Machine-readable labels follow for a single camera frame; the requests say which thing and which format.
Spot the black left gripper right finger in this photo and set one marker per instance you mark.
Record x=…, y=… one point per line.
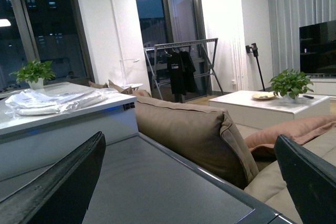
x=310, y=181

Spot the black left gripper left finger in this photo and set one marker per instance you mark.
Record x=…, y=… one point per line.
x=63, y=192

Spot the grey clothes drying rack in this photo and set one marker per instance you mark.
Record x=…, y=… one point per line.
x=203, y=55

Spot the white counter cabinet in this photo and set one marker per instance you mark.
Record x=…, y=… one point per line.
x=32, y=142

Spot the pink brown cushion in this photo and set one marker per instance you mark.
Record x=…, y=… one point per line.
x=261, y=144

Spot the white coffee table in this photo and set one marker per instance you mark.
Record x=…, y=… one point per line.
x=245, y=109

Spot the white tv console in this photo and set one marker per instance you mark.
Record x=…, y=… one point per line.
x=323, y=85

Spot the clear plastic bags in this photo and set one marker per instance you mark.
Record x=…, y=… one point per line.
x=34, y=103

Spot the beige plate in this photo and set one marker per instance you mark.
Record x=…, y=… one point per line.
x=263, y=96

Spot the potted plant on table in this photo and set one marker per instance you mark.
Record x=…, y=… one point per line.
x=289, y=84

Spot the potted plant on counter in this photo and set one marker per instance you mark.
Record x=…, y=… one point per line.
x=34, y=73

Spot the white floor lamp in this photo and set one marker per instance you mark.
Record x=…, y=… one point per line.
x=128, y=67

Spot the black television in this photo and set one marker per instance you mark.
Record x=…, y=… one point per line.
x=317, y=49

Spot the black stick vacuum cleaner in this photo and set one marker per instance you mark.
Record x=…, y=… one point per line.
x=254, y=50

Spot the black hanging shirt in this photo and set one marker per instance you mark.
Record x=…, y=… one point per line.
x=175, y=68
x=188, y=72

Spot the white curtain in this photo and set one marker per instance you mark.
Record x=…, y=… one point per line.
x=286, y=17

